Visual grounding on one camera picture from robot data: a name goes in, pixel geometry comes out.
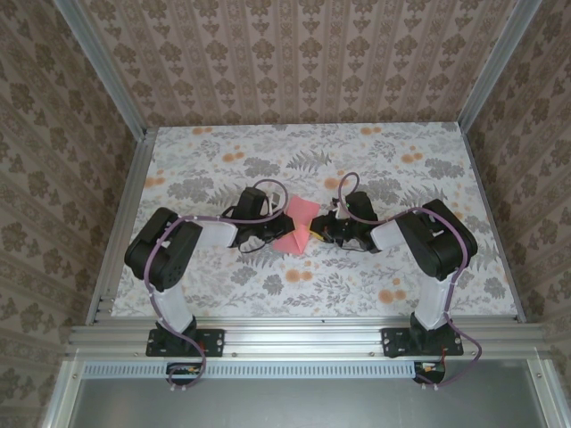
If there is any pink square paper sheet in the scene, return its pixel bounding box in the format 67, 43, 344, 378
272, 197, 320, 256

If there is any grey metal sheet panel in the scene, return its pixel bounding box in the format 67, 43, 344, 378
66, 375, 552, 428

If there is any floral patterned table mat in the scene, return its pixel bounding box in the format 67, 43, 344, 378
109, 123, 521, 318

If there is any thin black right gripper cable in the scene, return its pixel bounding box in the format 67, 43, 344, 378
332, 238, 372, 256

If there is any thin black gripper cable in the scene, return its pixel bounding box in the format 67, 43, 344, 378
332, 238, 372, 256
238, 235, 274, 256

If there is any thin black left gripper cable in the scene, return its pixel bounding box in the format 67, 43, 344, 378
238, 235, 274, 256

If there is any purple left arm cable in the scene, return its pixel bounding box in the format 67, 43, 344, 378
145, 178, 289, 394

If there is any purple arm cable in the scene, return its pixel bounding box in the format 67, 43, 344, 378
337, 172, 485, 388
145, 178, 289, 394

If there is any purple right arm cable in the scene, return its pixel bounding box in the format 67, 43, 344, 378
337, 172, 485, 388

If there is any aluminium front frame beam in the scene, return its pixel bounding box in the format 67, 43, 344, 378
66, 321, 554, 358

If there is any aluminium left side rail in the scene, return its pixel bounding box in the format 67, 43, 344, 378
86, 127, 158, 325

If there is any aluminium rail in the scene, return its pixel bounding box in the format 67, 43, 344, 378
459, 124, 528, 325
42, 358, 88, 428
86, 127, 158, 325
528, 358, 571, 428

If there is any aluminium right side rail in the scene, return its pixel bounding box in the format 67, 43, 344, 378
459, 124, 528, 325

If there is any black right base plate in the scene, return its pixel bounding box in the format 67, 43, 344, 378
381, 327, 465, 358

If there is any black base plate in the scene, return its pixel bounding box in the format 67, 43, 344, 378
381, 327, 465, 358
146, 328, 225, 358

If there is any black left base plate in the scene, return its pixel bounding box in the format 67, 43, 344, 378
146, 328, 225, 358

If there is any grey slotted cable duct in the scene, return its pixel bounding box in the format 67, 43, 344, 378
83, 361, 418, 377

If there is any black right cable connector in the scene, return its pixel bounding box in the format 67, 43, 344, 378
413, 360, 448, 385

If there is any aluminium right corner post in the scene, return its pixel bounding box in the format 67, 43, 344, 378
455, 0, 545, 131

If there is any aluminium corner post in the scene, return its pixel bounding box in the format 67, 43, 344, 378
455, 0, 545, 131
57, 0, 149, 139

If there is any aluminium left corner post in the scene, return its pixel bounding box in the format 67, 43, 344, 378
57, 0, 149, 139

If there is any aluminium lower right rail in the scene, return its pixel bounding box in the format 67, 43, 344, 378
528, 358, 571, 428

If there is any aluminium lower left rail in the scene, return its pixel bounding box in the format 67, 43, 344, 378
42, 358, 88, 428

